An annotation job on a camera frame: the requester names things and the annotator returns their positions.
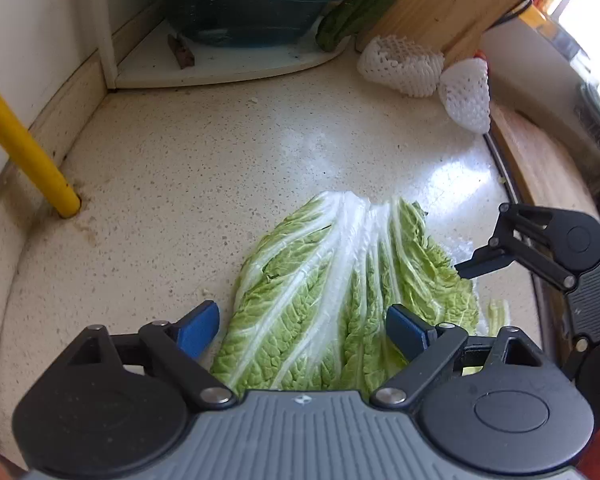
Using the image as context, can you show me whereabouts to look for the yellow pipe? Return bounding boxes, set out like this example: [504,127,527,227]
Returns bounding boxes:
[0,92,82,219]

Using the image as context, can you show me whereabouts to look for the teal plastic basin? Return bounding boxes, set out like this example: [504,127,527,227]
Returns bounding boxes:
[145,0,348,48]

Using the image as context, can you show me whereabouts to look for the napa cabbage leaf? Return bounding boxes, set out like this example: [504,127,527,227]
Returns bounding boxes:
[210,190,511,392]

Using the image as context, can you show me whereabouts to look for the brown wooden clothespin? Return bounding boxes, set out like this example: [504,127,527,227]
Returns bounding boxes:
[167,32,196,69]

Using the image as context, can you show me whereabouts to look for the white corner tray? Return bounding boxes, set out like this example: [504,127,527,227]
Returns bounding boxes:
[97,0,358,90]

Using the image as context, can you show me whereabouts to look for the green cucumbers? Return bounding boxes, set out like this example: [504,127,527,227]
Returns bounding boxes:
[315,0,411,52]

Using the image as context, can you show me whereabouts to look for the white foam fruit net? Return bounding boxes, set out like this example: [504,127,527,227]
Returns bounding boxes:
[356,35,446,98]
[438,57,492,135]

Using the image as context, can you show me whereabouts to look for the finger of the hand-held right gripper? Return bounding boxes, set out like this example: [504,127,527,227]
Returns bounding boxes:
[454,202,577,291]
[560,335,593,383]

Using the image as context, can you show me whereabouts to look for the wooden cutting board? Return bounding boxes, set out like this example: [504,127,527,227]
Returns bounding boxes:
[355,0,518,68]
[485,100,600,281]

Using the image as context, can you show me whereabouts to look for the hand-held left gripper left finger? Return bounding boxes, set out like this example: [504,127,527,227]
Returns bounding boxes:
[67,300,236,408]

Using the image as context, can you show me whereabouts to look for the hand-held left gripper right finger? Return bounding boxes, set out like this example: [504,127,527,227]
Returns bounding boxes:
[370,304,548,408]

